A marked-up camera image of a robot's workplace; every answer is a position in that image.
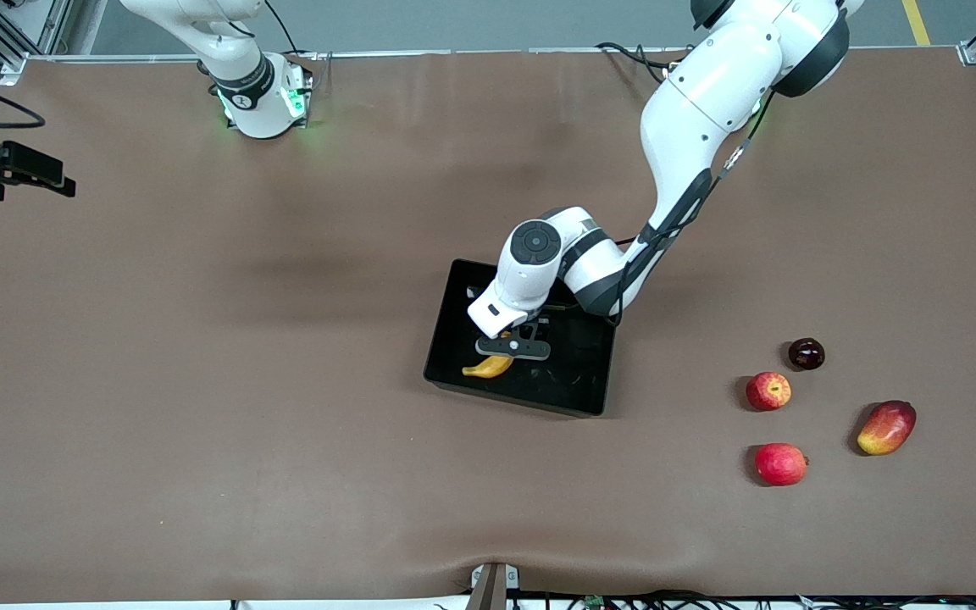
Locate yellow banana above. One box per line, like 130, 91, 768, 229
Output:
462, 330, 516, 379

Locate black plastic tray box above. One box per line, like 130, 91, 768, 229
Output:
423, 258, 622, 418

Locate small red yellow apple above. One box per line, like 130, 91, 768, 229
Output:
746, 371, 793, 412

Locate dark purple plum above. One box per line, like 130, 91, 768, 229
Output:
788, 337, 826, 371

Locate round red peach fruit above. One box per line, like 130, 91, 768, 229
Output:
754, 442, 810, 487

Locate brown table cover mat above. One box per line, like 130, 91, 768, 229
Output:
0, 49, 976, 604

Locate red yellow mango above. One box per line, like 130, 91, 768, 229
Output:
857, 401, 918, 457

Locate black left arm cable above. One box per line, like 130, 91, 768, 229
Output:
613, 89, 779, 321

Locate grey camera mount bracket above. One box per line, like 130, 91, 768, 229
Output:
468, 562, 521, 610

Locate black base cable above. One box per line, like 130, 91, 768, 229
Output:
261, 0, 321, 62

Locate black base power cables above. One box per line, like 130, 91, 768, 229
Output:
596, 41, 675, 87

